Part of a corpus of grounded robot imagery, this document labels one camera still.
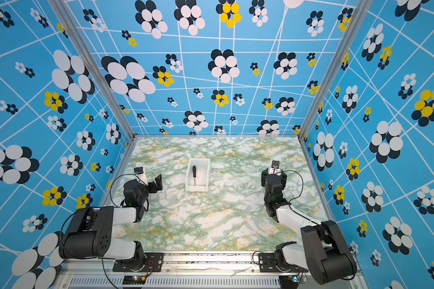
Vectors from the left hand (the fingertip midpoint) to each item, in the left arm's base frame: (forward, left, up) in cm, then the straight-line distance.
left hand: (152, 175), depth 92 cm
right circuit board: (-44, -63, -9) cm, 77 cm away
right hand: (-1, -63, +6) cm, 63 cm away
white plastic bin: (+4, -24, -10) cm, 26 cm away
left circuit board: (-43, 0, -11) cm, 45 cm away
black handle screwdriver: (+8, -20, -7) cm, 22 cm away
